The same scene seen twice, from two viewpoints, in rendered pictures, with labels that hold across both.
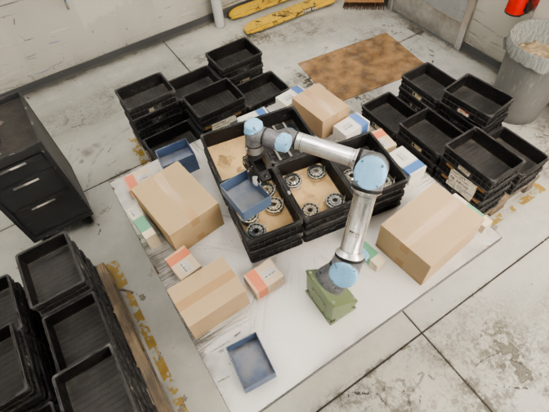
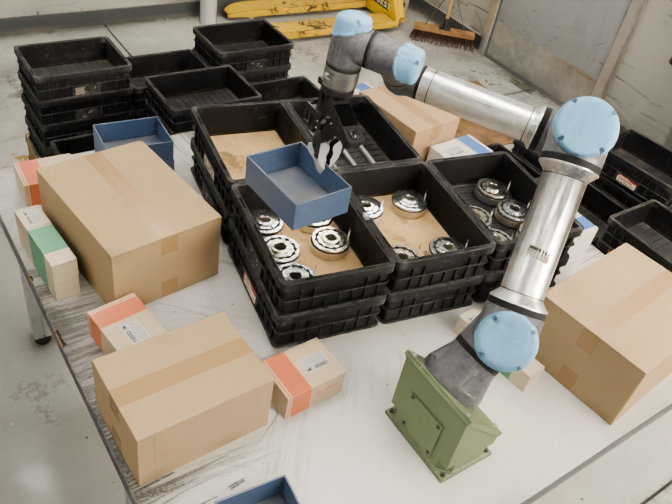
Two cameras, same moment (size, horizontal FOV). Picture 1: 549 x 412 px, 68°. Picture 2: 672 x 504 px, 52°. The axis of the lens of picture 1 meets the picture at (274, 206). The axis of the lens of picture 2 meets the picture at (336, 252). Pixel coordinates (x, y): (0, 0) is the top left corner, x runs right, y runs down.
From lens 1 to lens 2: 67 cm
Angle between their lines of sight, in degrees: 16
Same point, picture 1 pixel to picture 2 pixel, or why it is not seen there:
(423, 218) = (617, 294)
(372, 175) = (595, 127)
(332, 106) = (430, 114)
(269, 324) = (308, 470)
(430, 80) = not seen: hidden behind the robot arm
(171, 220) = (118, 231)
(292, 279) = (356, 387)
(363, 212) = (563, 207)
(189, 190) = (163, 189)
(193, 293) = (153, 374)
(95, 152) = not seen: outside the picture
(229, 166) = (240, 171)
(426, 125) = not seen: hidden behind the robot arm
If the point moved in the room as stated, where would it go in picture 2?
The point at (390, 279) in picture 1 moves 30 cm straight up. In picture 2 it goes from (551, 409) to (600, 326)
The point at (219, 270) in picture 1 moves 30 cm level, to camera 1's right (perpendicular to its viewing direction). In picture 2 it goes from (215, 336) to (351, 340)
